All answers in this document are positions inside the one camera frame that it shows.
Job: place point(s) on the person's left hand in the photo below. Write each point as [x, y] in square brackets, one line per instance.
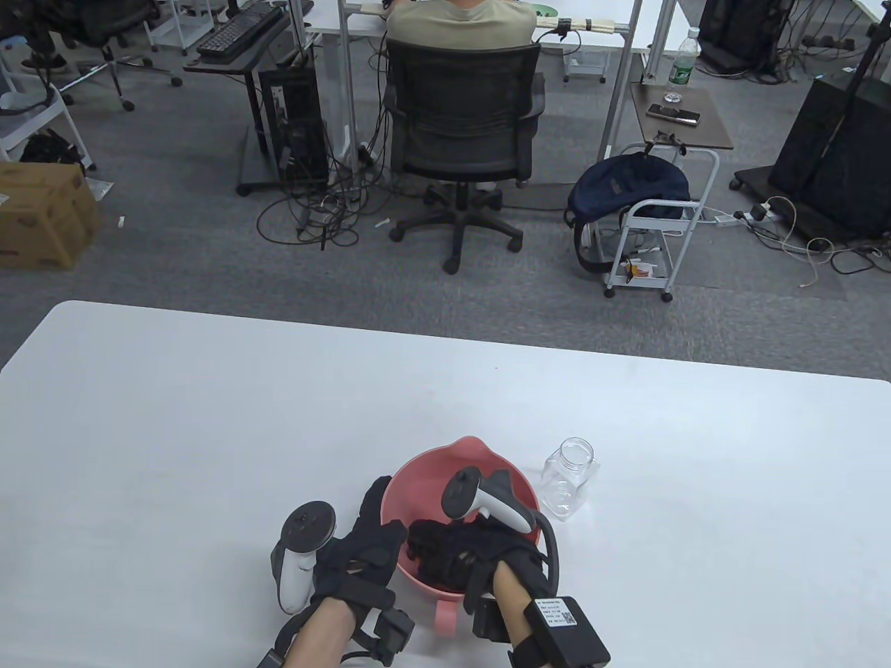
[365, 550]

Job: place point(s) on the person's right hand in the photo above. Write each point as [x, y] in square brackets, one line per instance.
[459, 553]

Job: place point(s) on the pink salad bowl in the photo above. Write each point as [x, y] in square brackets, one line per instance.
[424, 487]

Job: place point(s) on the clear plastic jar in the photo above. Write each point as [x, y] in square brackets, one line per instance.
[567, 480]

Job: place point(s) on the person's left forearm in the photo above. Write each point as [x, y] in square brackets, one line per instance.
[324, 633]

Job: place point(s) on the black right forearm band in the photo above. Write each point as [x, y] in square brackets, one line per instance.
[567, 630]

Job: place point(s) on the person's right forearm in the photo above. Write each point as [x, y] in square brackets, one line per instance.
[511, 595]

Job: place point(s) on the black left forearm band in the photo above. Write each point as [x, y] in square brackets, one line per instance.
[270, 657]

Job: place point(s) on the green bowl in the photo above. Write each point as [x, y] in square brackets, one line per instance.
[547, 9]

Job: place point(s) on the grey white right controller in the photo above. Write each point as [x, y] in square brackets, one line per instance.
[498, 502]

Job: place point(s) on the grey white controller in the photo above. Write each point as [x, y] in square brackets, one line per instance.
[296, 557]
[498, 502]

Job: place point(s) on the grey white left controller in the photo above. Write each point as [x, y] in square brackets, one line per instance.
[296, 557]

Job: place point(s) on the white rolling cart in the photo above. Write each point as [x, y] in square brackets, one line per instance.
[686, 229]

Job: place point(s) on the navy blue backpack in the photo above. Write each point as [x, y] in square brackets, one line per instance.
[626, 184]

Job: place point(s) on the white power strip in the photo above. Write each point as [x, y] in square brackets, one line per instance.
[727, 220]

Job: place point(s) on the black computer tower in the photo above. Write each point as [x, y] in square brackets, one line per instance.
[296, 125]

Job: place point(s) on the dark rolling keyboard stand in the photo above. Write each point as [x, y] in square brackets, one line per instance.
[250, 118]

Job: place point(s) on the black mesh office chair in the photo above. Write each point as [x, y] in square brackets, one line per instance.
[463, 104]

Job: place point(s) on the brown cardboard box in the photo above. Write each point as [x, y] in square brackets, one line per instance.
[42, 216]

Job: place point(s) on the brown side table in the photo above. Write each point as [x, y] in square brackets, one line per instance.
[703, 136]

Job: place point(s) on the black smartphone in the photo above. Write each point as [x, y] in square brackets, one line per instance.
[672, 114]

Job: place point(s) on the black bag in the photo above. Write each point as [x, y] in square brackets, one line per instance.
[49, 149]

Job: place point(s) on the green label water bottle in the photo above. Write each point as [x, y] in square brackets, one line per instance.
[682, 69]

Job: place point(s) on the black keyboard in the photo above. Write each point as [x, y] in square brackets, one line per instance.
[237, 31]

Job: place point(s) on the black swivel chair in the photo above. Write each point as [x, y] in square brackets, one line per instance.
[104, 28]

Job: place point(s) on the black stand pole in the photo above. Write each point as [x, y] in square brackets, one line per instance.
[853, 97]

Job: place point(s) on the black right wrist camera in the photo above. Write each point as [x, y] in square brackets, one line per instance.
[489, 621]

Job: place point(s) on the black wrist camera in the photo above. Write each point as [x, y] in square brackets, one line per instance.
[489, 621]
[393, 630]

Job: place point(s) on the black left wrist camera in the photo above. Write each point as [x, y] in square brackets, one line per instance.
[393, 630]

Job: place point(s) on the white metal frame desk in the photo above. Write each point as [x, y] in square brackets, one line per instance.
[623, 69]

